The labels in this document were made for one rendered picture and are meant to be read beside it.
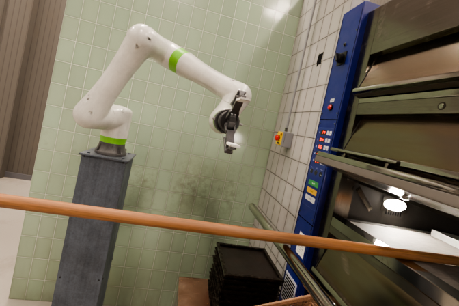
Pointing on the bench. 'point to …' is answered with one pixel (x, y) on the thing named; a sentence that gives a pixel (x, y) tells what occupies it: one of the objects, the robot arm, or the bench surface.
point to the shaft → (42, 205)
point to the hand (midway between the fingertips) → (240, 122)
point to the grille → (288, 291)
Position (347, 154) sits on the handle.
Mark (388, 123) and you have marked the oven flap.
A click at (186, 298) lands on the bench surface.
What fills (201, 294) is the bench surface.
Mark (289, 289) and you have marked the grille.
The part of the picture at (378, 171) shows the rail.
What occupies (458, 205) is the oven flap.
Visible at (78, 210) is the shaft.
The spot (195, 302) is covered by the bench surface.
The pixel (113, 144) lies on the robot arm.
